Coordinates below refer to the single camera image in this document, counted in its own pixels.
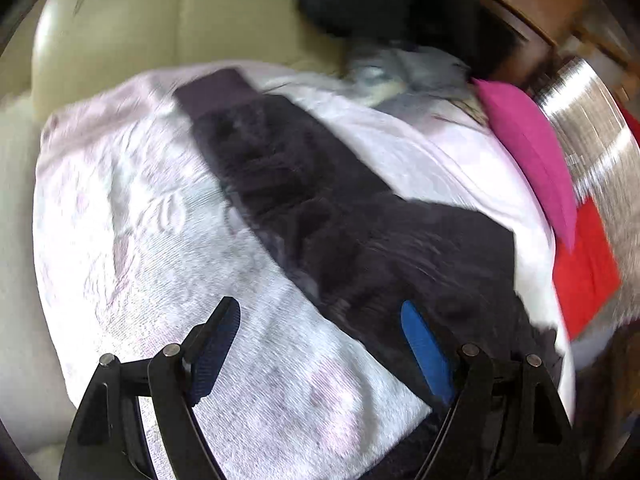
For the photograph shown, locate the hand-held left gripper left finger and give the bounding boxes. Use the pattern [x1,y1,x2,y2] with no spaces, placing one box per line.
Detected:
[59,296,242,480]

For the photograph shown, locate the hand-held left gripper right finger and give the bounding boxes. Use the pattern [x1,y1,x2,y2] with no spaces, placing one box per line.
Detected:
[400,300,583,480]

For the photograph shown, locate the dark plaid pants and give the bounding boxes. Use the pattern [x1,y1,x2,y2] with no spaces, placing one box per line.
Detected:
[175,67,563,480]

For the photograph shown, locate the white pink fleece blanket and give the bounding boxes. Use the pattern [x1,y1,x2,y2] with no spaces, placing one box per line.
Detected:
[32,60,576,480]

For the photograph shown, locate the red cushion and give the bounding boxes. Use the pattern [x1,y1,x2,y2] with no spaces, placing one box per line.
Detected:
[552,197,623,338]

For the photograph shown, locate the pink cushion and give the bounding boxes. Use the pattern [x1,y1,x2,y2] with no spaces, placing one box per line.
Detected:
[472,78,578,253]

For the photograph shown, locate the grey cloth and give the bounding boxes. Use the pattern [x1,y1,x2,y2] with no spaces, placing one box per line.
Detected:
[345,45,488,121]

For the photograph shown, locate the silver foil mat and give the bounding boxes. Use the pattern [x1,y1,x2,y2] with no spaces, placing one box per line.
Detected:
[530,57,640,281]

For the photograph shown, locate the cream leather sofa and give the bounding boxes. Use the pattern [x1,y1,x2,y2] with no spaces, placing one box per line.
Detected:
[0,0,361,480]

